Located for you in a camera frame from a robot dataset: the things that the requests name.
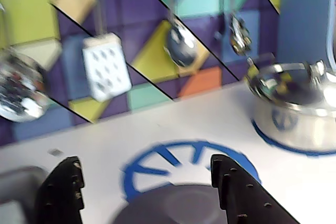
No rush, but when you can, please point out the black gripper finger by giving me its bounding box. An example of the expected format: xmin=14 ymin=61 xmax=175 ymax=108
xmin=35 ymin=155 xmax=86 ymax=224
xmin=211 ymin=154 xmax=300 ymax=224

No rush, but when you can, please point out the gray pot lid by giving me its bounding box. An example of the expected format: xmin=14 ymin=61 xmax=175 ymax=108
xmin=109 ymin=184 xmax=229 ymax=224

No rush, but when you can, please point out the silver pot lid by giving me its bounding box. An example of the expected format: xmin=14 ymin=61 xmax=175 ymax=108
xmin=244 ymin=60 xmax=336 ymax=117

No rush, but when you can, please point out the gray toy sink basin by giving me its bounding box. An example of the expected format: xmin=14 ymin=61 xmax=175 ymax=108
xmin=0 ymin=165 xmax=50 ymax=224

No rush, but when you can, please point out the blue toy play kitchen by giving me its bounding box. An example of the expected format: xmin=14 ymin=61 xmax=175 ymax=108
xmin=0 ymin=0 xmax=336 ymax=224

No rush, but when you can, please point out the blue burner print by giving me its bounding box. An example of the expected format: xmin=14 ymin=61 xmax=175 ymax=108
xmin=121 ymin=139 xmax=263 ymax=205

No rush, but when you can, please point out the silver toy pot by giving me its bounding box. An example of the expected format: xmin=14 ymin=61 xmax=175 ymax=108
xmin=244 ymin=60 xmax=336 ymax=154

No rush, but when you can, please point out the white plastic grater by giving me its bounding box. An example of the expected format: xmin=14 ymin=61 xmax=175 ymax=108
xmin=81 ymin=31 xmax=133 ymax=103

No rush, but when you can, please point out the silver hanging whisk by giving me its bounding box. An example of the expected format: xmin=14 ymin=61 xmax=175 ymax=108
xmin=227 ymin=14 xmax=253 ymax=57

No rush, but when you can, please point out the silver ladle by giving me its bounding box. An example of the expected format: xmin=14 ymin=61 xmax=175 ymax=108
xmin=163 ymin=8 xmax=202 ymax=69

